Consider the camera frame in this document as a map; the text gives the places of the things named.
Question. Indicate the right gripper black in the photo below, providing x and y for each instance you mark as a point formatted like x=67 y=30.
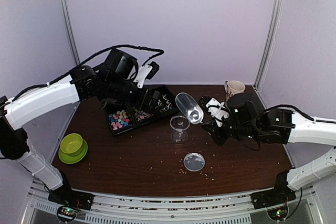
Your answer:
x=219 y=139

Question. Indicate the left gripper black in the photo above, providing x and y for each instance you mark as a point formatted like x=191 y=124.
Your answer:
x=140 y=103

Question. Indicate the metal scoop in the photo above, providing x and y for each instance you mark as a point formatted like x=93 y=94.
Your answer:
x=189 y=108

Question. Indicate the clear plastic jar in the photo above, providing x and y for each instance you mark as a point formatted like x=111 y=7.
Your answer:
x=179 y=125

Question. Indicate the black three-compartment candy tray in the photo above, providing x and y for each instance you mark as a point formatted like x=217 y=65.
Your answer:
x=123 y=118

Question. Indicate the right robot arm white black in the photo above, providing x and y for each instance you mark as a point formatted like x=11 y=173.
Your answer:
x=283 y=124

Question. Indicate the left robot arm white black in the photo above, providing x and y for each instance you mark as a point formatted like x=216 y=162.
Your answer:
x=78 y=84

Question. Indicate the ceramic mug coral pattern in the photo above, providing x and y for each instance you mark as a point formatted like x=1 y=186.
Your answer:
x=232 y=88

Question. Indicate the round metal jar lid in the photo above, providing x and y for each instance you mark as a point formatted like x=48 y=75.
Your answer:
x=194 y=162

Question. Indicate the green bowl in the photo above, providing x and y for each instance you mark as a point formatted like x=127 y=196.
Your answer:
x=72 y=144

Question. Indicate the green plate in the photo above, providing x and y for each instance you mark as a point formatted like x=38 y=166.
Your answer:
x=68 y=159

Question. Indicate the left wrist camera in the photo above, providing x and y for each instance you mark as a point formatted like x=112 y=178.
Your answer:
x=147 y=71

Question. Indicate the left aluminium frame post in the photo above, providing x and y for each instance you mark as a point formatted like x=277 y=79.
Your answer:
x=69 y=31

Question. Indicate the aluminium frame post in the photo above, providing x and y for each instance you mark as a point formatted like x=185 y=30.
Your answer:
x=269 y=44
x=69 y=31

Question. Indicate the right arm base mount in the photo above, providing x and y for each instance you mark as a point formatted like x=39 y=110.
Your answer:
x=280 y=194

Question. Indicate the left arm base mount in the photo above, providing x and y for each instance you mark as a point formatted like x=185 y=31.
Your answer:
x=66 y=196

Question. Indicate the right aluminium frame post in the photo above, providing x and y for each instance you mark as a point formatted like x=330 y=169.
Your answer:
x=269 y=44

